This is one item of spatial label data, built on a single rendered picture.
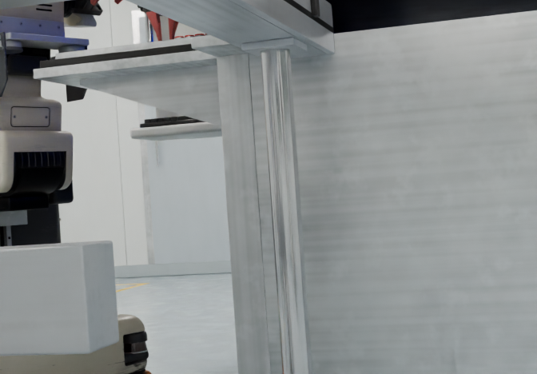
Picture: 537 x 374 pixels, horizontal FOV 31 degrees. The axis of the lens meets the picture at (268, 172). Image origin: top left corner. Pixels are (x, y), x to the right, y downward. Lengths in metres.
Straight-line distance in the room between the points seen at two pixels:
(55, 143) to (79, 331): 1.61
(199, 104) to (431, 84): 0.49
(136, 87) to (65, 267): 0.99
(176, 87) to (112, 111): 6.10
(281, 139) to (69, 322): 0.63
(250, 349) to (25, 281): 0.83
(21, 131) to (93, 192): 5.55
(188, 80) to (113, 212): 6.12
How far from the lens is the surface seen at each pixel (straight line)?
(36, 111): 2.70
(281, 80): 1.62
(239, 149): 1.86
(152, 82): 2.04
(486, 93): 1.78
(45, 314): 1.12
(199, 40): 1.76
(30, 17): 2.74
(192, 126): 2.73
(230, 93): 1.87
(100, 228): 8.16
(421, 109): 1.79
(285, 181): 1.61
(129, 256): 8.06
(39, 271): 1.12
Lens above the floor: 0.59
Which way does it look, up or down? 1 degrees up
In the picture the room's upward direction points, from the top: 4 degrees counter-clockwise
